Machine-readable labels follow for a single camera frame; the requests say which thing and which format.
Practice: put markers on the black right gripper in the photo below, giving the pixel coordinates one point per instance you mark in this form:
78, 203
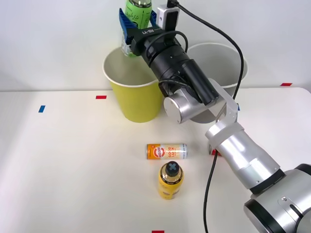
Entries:
148, 38

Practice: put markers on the green bottle with black cap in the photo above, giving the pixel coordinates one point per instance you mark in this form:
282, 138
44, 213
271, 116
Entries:
139, 14

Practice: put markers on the silver and black right arm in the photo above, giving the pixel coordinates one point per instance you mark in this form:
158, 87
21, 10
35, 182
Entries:
243, 150

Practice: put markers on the yellow-green plastic waste bin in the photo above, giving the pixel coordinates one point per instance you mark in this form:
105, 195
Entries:
136, 102

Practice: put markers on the grey plastic waste bin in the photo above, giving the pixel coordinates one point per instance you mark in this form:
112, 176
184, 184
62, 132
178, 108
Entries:
218, 60

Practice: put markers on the orange and white can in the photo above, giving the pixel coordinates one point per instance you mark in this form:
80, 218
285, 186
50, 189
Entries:
167, 151

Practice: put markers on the red can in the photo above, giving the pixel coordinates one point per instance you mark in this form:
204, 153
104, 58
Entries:
214, 152

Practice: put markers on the yellow bottle with black cap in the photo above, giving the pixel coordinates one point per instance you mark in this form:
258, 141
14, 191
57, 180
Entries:
168, 187

